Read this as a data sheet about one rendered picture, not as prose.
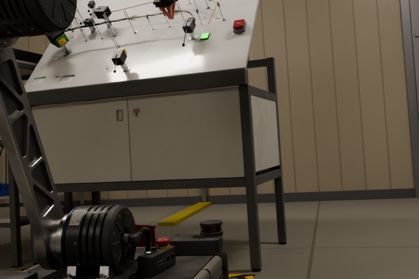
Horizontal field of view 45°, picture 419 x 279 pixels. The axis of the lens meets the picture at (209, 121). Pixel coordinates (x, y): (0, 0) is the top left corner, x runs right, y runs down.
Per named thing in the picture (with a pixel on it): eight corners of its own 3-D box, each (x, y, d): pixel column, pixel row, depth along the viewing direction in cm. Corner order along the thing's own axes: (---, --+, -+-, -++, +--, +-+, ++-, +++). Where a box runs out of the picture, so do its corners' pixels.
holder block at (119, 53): (116, 83, 234) (106, 67, 227) (123, 65, 242) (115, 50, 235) (125, 82, 232) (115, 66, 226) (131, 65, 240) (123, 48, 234)
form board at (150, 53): (22, 95, 255) (20, 92, 253) (88, -17, 321) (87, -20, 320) (245, 70, 215) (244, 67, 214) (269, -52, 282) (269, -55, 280)
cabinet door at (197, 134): (244, 176, 215) (238, 85, 217) (131, 181, 234) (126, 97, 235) (245, 176, 218) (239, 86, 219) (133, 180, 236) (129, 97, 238)
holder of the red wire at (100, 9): (98, 22, 279) (88, 5, 272) (116, 22, 273) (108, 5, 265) (93, 27, 276) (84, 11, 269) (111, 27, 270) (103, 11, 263)
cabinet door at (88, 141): (131, 181, 234) (126, 97, 236) (34, 184, 253) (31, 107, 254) (133, 180, 236) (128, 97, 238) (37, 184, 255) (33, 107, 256)
